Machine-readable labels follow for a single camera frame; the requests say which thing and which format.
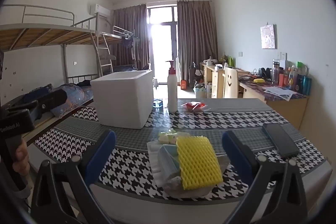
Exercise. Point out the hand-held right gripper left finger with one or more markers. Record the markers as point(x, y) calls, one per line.
point(101, 157)

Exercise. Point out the white air conditioner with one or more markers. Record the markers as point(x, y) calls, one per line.
point(99, 10)

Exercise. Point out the white bucket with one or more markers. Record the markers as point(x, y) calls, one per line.
point(200, 91)

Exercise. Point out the group of toiletry bottles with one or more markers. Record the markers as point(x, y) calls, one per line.
point(291, 79)

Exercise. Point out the red snack packet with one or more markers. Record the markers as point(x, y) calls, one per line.
point(194, 106)

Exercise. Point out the wooden chair with smiley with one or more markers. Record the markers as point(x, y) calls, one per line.
point(230, 82)

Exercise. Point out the person's left hand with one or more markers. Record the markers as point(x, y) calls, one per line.
point(21, 161)

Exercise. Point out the brown curtain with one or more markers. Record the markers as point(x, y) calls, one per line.
point(197, 37)
point(131, 35)

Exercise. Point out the wooden desk with patterned cover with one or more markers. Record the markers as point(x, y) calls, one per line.
point(283, 106)

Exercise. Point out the white foam box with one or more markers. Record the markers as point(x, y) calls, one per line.
point(120, 100)

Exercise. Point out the blue patterned quilt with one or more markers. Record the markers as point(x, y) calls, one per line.
point(71, 95)

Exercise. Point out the yellow foam net sleeve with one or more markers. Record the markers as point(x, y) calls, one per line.
point(197, 161)

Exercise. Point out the yellow object on desk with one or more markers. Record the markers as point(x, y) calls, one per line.
point(258, 80)

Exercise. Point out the white pump bottle red top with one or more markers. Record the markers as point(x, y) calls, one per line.
point(172, 92)

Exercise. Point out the houndstooth tablecloth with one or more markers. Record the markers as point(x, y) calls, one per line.
point(210, 121)

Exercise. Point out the hanging dark clothes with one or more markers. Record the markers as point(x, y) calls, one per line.
point(130, 47)

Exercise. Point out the green white tissue pack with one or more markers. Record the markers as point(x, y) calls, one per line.
point(170, 136)

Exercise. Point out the wall poster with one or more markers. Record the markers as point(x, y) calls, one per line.
point(268, 37)

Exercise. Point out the orange box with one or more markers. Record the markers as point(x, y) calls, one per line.
point(183, 84)

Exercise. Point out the black bag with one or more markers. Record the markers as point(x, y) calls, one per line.
point(194, 73)

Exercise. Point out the black headphones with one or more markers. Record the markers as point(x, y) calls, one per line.
point(265, 73)

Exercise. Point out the light blue plastic tray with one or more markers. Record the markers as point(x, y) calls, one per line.
point(166, 161)

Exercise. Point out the glass balcony door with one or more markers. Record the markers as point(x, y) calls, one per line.
point(162, 43)

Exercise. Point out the wooden desk with drawers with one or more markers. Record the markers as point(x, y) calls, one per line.
point(211, 79)

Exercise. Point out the printed papers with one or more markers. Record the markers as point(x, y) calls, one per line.
point(279, 92)

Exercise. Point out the black smartphone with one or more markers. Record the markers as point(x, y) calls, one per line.
point(281, 138)

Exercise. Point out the green bag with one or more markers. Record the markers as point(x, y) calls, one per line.
point(231, 61)

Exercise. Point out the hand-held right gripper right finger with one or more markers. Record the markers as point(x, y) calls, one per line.
point(235, 151)

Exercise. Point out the grey metal bunk bed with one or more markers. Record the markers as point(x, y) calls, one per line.
point(118, 35)
point(47, 35)

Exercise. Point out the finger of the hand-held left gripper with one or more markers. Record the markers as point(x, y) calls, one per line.
point(51, 102)
point(29, 98)

